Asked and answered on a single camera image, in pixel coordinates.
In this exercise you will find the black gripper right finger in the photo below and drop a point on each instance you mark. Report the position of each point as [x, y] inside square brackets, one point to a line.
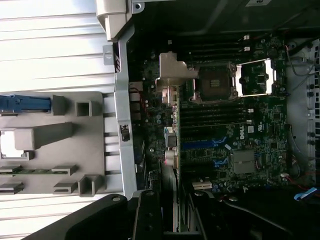
[262, 222]

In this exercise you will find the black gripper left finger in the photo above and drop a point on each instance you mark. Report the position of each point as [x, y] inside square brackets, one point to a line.
[100, 220]

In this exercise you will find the silver chipset heatsink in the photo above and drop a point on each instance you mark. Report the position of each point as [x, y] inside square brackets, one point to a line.
[243, 162]

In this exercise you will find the grey parts rack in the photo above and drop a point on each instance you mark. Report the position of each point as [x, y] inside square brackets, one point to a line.
[75, 160]

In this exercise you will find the white expansion slot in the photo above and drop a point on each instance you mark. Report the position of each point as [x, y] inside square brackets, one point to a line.
[202, 185]

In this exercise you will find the green RAM stick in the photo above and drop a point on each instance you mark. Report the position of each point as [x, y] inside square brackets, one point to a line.
[32, 171]

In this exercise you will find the blue expansion slot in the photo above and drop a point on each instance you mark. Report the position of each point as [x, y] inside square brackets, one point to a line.
[197, 145]

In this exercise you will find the green motherboard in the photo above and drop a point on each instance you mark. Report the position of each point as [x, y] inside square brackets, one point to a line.
[262, 120]

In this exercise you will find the silver CPU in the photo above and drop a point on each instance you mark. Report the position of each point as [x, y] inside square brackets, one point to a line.
[7, 142]

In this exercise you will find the open black PC case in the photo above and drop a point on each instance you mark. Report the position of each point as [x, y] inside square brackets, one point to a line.
[122, 100]

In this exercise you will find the hard disk in blue carrier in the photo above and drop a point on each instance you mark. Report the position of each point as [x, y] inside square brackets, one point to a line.
[25, 103]

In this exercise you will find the CPU socket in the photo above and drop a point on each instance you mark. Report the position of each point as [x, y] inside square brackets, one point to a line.
[215, 83]

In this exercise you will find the silver socket cover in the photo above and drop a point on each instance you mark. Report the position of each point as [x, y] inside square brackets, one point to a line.
[268, 75]

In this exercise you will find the silver drive cage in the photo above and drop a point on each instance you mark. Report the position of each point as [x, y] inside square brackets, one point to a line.
[314, 75]

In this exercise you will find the coin battery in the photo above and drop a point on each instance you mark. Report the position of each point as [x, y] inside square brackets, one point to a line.
[271, 51]

